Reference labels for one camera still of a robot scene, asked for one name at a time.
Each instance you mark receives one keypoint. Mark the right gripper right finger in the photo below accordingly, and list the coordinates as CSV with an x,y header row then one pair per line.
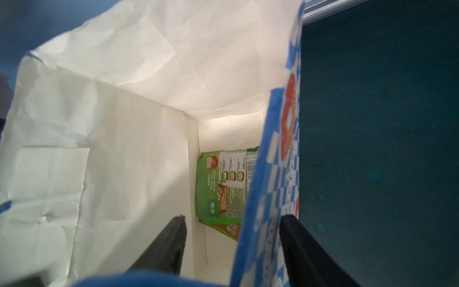
x,y
307,263

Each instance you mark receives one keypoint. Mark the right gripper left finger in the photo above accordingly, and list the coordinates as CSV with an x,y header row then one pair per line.
x,y
165,253

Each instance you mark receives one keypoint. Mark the back horizontal aluminium bar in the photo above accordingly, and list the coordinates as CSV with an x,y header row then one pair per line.
x,y
318,10

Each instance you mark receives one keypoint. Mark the green soup condiment packet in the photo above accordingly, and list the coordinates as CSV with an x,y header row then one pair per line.
x,y
230,230

